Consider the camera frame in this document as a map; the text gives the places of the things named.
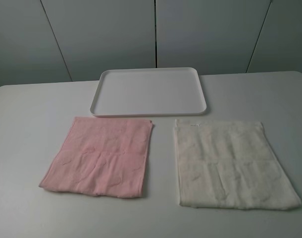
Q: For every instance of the pink towel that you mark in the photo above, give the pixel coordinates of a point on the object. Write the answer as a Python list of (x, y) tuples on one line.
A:
[(101, 157)]

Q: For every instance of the cream white towel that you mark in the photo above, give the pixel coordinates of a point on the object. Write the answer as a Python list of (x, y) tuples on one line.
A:
[(229, 164)]

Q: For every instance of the white rectangular plastic tray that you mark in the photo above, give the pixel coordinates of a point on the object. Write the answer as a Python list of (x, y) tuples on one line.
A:
[(147, 92)]

